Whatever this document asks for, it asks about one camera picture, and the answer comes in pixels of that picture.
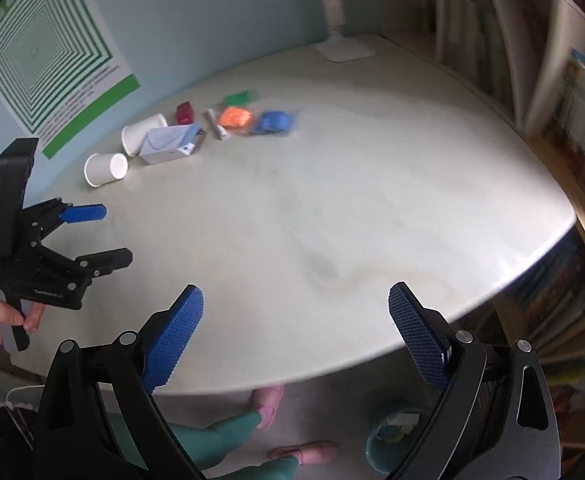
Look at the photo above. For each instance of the row of upright books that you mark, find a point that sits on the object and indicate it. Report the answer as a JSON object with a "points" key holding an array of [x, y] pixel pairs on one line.
{"points": [[492, 60]]}

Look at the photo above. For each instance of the green plastic bag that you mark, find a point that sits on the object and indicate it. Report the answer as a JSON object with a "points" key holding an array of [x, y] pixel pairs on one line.
{"points": [[237, 98]]}

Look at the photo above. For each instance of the white and blue envelope box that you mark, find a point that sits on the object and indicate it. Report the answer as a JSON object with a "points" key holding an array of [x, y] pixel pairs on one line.
{"points": [[167, 142]]}

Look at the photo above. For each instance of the orange plastic bag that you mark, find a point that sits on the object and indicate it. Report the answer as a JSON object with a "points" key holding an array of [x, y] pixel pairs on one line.
{"points": [[236, 117]]}

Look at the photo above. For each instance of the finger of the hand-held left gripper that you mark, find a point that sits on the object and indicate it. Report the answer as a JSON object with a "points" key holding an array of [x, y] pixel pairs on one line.
{"points": [[107, 260], [85, 213]]}

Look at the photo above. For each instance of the teal trash bin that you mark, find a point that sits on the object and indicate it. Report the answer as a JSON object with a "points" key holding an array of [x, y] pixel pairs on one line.
{"points": [[377, 447]]}

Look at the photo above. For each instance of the small dark red box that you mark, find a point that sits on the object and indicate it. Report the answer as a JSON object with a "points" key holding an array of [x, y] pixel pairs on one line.
{"points": [[185, 114]]}

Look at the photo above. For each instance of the green striped wall poster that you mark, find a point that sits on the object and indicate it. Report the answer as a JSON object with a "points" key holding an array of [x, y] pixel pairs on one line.
{"points": [[47, 50]]}

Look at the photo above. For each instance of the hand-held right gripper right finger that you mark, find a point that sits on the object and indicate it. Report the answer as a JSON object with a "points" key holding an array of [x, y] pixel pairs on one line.
{"points": [[420, 340]]}

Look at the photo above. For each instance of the pink slipper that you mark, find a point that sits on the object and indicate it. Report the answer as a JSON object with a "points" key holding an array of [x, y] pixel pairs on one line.
{"points": [[312, 452], [267, 402]]}

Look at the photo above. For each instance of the white paper cup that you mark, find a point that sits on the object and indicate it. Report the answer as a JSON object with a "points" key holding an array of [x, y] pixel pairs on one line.
{"points": [[102, 169], [140, 135]]}

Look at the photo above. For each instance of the shelf of colourful books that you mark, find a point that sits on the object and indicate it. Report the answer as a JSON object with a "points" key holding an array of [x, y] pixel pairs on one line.
{"points": [[557, 310]]}

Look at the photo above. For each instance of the wooden bookshelf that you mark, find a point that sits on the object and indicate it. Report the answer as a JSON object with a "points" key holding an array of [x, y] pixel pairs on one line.
{"points": [[542, 85]]}

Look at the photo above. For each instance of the slim white box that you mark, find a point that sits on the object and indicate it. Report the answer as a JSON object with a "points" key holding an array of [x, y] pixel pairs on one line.
{"points": [[217, 127]]}

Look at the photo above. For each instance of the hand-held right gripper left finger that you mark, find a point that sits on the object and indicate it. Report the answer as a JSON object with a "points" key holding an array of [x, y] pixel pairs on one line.
{"points": [[177, 340]]}

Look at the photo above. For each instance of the blue plastic bag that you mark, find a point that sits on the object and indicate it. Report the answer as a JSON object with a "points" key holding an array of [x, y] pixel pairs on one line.
{"points": [[275, 122]]}

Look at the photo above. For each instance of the white desk lamp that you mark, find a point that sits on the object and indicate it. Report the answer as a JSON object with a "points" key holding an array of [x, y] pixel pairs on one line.
{"points": [[345, 50]]}

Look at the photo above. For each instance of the person's leg in teal pants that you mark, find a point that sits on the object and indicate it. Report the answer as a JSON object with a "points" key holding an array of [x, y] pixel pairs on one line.
{"points": [[222, 435]]}

